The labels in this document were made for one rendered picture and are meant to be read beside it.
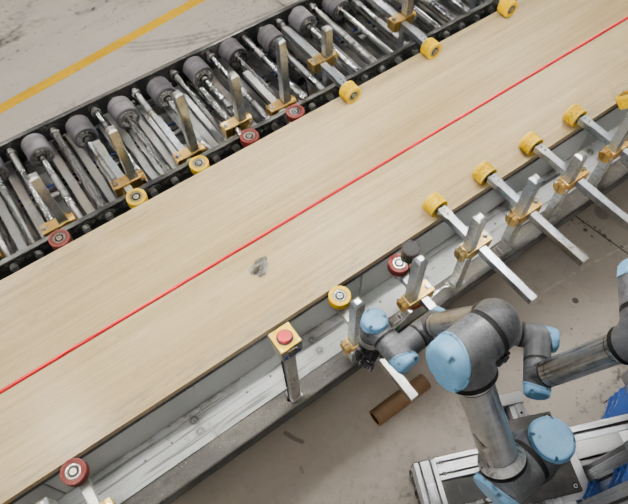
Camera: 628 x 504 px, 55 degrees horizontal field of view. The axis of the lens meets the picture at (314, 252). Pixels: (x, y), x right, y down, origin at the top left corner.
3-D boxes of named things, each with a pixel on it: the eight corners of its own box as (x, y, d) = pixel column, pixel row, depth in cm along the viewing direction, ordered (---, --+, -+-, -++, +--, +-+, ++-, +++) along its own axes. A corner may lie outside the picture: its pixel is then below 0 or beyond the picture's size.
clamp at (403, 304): (433, 295, 218) (435, 288, 213) (404, 315, 214) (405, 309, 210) (422, 284, 220) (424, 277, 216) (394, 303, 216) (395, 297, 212)
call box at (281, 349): (303, 350, 174) (302, 339, 167) (283, 363, 172) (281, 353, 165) (289, 332, 177) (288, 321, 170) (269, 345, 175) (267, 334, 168)
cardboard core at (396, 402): (432, 385, 277) (381, 423, 268) (429, 390, 283) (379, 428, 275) (420, 371, 280) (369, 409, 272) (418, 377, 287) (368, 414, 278)
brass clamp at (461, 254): (491, 246, 216) (494, 239, 212) (463, 266, 212) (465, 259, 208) (479, 235, 219) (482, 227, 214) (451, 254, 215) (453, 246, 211)
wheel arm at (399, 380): (417, 397, 202) (419, 393, 198) (409, 403, 201) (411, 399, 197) (339, 303, 220) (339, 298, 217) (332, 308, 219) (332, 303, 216)
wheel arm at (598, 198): (633, 226, 218) (638, 221, 215) (627, 231, 217) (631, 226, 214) (532, 142, 239) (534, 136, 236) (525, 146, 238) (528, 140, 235)
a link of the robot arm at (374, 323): (374, 338, 164) (354, 315, 167) (372, 353, 173) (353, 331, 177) (396, 321, 166) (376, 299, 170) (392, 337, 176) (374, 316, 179)
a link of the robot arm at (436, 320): (523, 278, 130) (427, 299, 177) (487, 307, 127) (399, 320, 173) (553, 323, 130) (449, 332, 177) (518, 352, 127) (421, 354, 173)
